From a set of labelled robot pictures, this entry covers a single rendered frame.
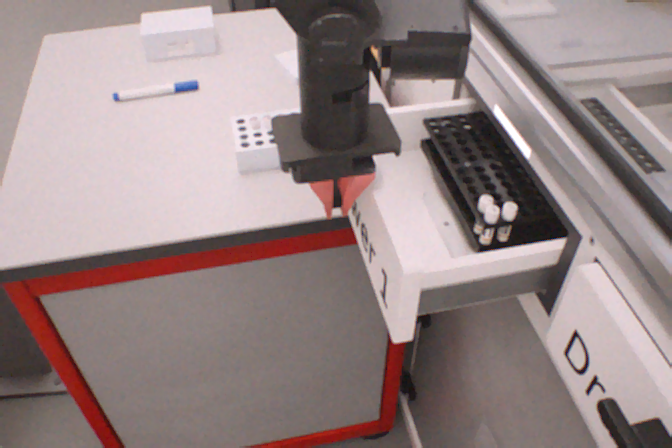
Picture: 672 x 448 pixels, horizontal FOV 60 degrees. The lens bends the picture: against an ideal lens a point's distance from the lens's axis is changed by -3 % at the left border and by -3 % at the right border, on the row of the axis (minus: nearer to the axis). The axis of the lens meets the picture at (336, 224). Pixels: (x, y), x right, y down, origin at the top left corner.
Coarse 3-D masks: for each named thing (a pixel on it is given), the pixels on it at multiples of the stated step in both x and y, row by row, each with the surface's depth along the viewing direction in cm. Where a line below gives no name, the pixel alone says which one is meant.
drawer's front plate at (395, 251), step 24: (384, 192) 54; (360, 216) 61; (384, 216) 52; (360, 240) 63; (384, 240) 53; (408, 240) 50; (384, 264) 54; (408, 264) 48; (408, 288) 49; (384, 312) 57; (408, 312) 52; (408, 336) 54
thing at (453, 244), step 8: (424, 192) 66; (432, 192) 66; (424, 200) 66; (432, 200) 65; (432, 208) 64; (440, 208) 64; (432, 216) 64; (440, 216) 63; (448, 216) 63; (440, 224) 62; (448, 224) 62; (440, 232) 63; (448, 232) 62; (448, 240) 61; (456, 240) 61; (448, 248) 61; (456, 248) 60; (456, 256) 59
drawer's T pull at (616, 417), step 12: (600, 408) 41; (612, 408) 40; (612, 420) 40; (624, 420) 40; (648, 420) 40; (660, 420) 40; (612, 432) 40; (624, 432) 39; (636, 432) 39; (648, 432) 39; (660, 432) 39; (624, 444) 39; (636, 444) 38; (648, 444) 38; (660, 444) 38
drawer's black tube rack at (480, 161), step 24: (456, 120) 67; (480, 120) 67; (432, 144) 69; (456, 144) 64; (480, 144) 64; (504, 144) 64; (432, 168) 67; (480, 168) 61; (504, 168) 61; (456, 192) 63; (504, 192) 58; (528, 192) 63; (528, 216) 60; (552, 216) 56; (528, 240) 58; (552, 240) 59
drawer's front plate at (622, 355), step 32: (576, 288) 49; (608, 288) 46; (576, 320) 49; (608, 320) 45; (576, 352) 50; (608, 352) 45; (640, 352) 42; (576, 384) 51; (608, 384) 46; (640, 384) 42; (640, 416) 42
